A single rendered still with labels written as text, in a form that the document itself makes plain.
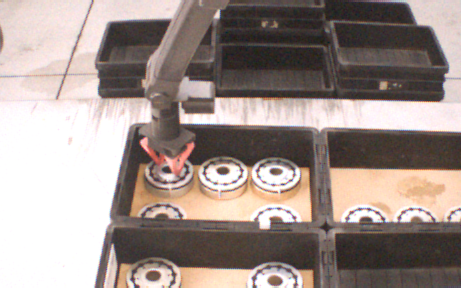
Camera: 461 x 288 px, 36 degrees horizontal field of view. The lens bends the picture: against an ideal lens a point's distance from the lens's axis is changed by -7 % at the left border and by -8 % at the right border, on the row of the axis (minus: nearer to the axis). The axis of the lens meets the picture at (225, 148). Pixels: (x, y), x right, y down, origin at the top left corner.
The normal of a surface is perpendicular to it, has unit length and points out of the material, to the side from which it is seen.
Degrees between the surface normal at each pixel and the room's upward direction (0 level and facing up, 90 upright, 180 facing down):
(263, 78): 0
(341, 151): 90
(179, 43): 116
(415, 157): 90
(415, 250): 90
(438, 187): 0
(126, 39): 90
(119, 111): 0
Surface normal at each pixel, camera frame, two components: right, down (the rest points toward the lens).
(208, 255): -0.05, 0.63
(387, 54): 0.00, -0.78
